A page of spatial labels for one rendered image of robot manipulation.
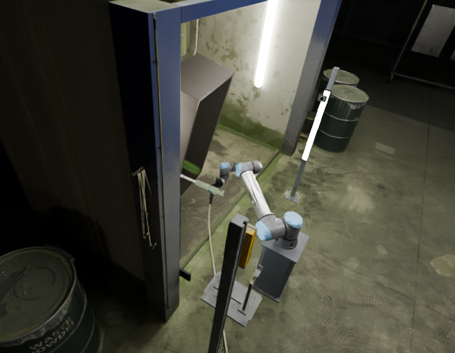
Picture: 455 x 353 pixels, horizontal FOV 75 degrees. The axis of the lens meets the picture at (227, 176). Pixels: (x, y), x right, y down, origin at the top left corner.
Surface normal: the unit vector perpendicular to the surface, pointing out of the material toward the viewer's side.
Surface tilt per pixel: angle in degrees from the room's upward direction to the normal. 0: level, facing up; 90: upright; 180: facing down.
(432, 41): 81
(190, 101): 90
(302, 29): 90
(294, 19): 90
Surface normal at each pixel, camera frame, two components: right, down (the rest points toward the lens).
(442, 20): -0.48, 0.39
